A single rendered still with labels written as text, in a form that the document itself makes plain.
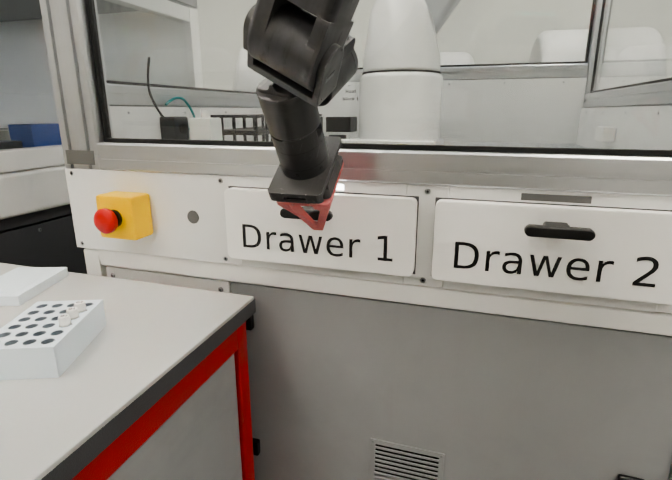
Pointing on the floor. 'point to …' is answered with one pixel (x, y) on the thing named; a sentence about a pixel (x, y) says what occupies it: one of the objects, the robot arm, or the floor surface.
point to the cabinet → (437, 378)
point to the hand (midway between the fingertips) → (320, 215)
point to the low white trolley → (137, 390)
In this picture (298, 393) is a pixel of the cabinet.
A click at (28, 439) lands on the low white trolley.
